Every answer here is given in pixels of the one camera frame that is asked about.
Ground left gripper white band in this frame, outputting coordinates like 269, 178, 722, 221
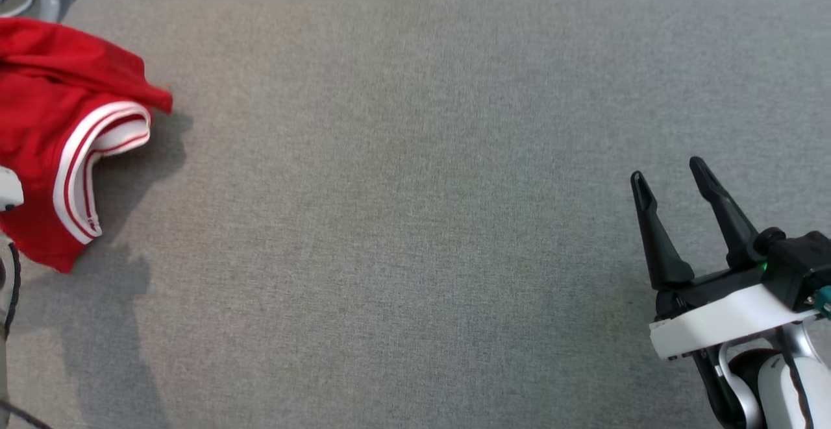
0, 165, 25, 213

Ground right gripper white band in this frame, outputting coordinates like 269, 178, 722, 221
630, 156, 820, 429

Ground red jersey with white trim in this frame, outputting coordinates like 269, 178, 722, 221
0, 17, 174, 275

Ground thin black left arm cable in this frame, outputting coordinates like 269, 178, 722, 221
0, 399, 54, 429
0, 241, 22, 340

